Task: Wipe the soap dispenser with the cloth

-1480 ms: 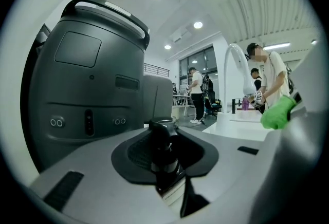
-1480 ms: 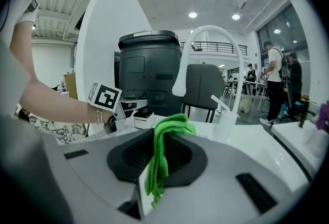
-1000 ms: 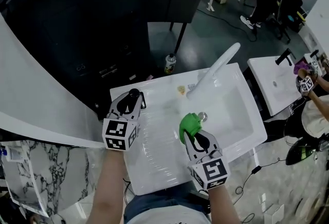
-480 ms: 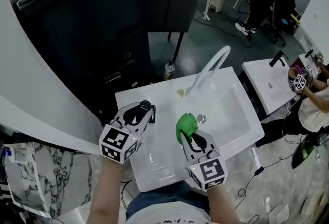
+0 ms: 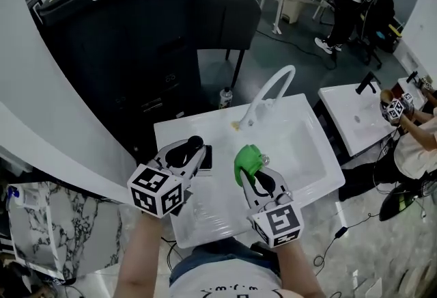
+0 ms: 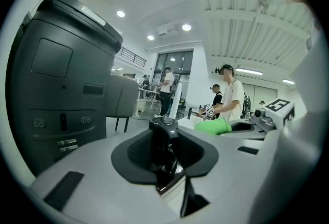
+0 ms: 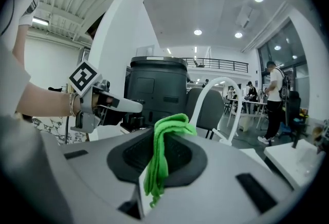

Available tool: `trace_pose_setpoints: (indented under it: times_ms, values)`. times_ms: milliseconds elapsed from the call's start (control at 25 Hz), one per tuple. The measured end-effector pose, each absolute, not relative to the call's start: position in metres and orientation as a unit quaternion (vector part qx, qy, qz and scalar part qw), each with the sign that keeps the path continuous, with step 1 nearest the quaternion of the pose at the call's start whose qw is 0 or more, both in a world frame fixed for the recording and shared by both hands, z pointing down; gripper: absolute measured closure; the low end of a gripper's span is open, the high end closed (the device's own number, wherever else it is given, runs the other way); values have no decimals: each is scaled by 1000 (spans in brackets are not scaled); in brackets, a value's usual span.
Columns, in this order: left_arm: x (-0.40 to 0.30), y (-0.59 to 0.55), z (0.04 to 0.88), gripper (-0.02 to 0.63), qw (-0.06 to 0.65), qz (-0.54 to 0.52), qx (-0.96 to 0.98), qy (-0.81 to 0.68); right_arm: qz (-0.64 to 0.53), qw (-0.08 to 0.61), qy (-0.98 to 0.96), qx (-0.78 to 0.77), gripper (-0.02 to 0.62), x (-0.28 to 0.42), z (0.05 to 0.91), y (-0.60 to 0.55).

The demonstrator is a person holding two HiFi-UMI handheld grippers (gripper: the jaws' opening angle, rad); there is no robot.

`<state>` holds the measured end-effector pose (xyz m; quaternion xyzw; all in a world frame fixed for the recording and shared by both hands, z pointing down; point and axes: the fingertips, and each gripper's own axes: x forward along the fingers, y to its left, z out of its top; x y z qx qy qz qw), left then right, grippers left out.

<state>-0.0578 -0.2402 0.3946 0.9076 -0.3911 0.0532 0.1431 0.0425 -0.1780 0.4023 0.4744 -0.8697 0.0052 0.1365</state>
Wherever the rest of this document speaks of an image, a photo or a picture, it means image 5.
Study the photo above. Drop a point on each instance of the white sink with black faucet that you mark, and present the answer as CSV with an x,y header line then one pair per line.
x,y
355,125

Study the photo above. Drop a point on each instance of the white sink basin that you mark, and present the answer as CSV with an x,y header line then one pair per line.
x,y
307,153

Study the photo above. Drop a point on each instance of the person's blue jeans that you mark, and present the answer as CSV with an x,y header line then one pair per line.
x,y
205,252

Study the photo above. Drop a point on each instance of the black oval bag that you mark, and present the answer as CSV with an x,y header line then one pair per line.
x,y
399,202

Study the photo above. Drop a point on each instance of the brown bowl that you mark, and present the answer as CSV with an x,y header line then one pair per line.
x,y
385,96

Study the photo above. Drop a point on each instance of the dark grey chair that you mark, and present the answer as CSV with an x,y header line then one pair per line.
x,y
225,20

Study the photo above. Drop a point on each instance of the white curved faucet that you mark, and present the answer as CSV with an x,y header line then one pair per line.
x,y
273,84

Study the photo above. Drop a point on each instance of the small white soap dispenser box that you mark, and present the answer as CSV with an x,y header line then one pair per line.
x,y
206,161

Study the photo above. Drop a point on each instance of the person's white t-shirt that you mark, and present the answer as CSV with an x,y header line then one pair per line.
x,y
232,279

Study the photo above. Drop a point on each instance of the black faucet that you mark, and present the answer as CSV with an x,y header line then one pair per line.
x,y
365,84

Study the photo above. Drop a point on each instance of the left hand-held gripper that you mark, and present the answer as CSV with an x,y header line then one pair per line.
x,y
153,190

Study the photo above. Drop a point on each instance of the person's right forearm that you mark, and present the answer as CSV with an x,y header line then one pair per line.
x,y
300,272

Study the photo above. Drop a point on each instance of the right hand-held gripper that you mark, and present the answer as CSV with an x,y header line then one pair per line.
x,y
278,225

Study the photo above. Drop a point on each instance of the black waist battery pack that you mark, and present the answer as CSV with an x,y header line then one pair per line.
x,y
261,248

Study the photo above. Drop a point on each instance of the person's left forearm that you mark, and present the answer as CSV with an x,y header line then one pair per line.
x,y
136,255

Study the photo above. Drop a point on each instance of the black case with yellow top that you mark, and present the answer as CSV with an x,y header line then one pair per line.
x,y
394,38

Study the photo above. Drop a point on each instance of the large black printer machine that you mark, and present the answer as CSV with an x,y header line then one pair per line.
x,y
119,50

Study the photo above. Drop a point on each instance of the black power adapter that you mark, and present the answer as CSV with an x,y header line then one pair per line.
x,y
341,232

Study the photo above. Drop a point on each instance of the white waste bin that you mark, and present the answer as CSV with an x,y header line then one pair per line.
x,y
292,7

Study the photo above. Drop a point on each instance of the green cloth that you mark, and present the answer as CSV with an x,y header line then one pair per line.
x,y
247,160

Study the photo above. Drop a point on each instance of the marble pattern sink cabinet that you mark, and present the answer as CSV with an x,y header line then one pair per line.
x,y
68,228

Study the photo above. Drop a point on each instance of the black office chair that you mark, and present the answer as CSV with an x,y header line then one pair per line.
x,y
375,33

